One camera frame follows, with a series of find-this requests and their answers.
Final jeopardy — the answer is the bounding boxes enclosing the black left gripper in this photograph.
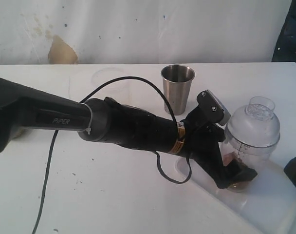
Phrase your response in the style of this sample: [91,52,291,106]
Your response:
[179,107,258,190]

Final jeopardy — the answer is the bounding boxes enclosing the brown wooden pieces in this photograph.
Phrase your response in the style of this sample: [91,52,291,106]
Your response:
[222,152,247,169]

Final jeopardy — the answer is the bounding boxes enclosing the clear measuring shaker cup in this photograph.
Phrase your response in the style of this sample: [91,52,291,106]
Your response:
[218,138,273,193]

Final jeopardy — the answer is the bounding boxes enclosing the clear plastic dome lid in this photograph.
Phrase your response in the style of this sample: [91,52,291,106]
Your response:
[225,97,280,149]

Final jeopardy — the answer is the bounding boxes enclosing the stainless steel cup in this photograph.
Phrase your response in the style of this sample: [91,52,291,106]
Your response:
[161,64,195,116]

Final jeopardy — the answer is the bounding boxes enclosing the brown wooden cup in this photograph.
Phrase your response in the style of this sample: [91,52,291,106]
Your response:
[13,128,32,139]

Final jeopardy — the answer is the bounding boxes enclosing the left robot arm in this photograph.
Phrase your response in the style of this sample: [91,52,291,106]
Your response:
[0,78,257,189]

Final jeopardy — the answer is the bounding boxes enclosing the white plastic tray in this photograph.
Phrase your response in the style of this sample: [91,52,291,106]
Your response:
[176,158,296,234]

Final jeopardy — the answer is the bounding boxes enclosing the frosted plastic tall container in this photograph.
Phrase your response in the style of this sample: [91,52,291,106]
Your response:
[91,67,133,108]

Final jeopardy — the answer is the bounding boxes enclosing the white left zip tie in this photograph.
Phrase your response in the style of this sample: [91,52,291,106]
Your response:
[78,101,93,135]

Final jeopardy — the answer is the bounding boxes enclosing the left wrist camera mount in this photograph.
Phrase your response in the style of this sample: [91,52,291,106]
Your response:
[197,90,231,126]

